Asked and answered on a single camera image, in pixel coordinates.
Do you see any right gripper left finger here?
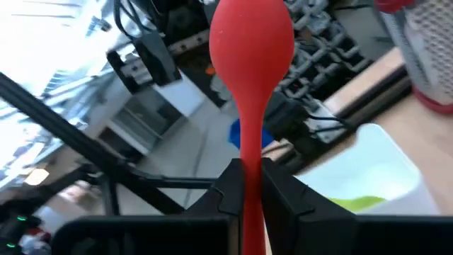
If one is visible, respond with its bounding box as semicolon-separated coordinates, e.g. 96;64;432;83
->
50;157;246;255

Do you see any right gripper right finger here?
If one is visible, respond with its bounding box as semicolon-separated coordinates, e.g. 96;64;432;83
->
261;157;453;255

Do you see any green silicone spoon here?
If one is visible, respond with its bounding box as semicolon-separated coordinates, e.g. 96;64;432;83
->
326;195;387;214

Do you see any red silicone spoon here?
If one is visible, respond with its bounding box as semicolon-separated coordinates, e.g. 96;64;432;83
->
208;0;295;255

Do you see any white plastic bin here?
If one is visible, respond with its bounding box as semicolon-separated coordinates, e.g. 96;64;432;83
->
296;123;442;217

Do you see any blue plastic crate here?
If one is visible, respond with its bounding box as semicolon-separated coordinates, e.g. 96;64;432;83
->
228;118;275;149

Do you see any grey parts shelf rack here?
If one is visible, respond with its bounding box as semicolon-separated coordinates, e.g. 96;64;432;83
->
282;0;374;102

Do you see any steel box grater red handle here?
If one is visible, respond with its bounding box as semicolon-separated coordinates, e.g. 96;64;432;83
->
374;0;453;115

